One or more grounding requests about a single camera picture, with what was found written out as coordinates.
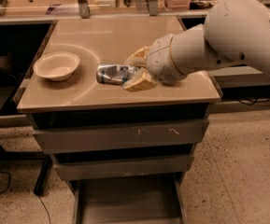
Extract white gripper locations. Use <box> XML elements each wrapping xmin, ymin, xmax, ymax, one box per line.
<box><xmin>122</xmin><ymin>34</ymin><xmax>186</xmax><ymax>91</ymax></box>

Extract silver blue redbull can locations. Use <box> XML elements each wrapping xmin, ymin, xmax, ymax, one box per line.
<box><xmin>96</xmin><ymin>63</ymin><xmax>140</xmax><ymax>85</ymax></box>

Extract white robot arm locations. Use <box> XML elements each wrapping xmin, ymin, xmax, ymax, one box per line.
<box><xmin>123</xmin><ymin>0</ymin><xmax>270</xmax><ymax>91</ymax></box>

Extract top grey drawer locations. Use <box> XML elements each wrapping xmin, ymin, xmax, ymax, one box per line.
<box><xmin>34</xmin><ymin>119</ymin><xmax>209</xmax><ymax>154</ymax></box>

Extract grey drawer cabinet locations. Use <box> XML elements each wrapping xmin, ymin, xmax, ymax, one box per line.
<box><xmin>13</xmin><ymin>15</ymin><xmax>224</xmax><ymax>224</ymax></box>

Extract middle grey drawer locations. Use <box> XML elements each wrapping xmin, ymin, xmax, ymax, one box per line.
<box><xmin>54</xmin><ymin>155</ymin><xmax>193</xmax><ymax>180</ymax></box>

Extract bottom open grey drawer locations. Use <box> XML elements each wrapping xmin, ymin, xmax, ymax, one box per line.
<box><xmin>72</xmin><ymin>175</ymin><xmax>187</xmax><ymax>224</ymax></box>

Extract white bowl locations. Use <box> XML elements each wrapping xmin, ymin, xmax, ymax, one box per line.
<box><xmin>33</xmin><ymin>51</ymin><xmax>80</xmax><ymax>81</ymax></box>

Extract black table leg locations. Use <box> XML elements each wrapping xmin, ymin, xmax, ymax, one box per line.
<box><xmin>34</xmin><ymin>155</ymin><xmax>52</xmax><ymax>196</ymax></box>

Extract grey metal post left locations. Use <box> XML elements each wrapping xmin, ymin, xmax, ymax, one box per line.
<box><xmin>78</xmin><ymin>0</ymin><xmax>90</xmax><ymax>19</ymax></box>

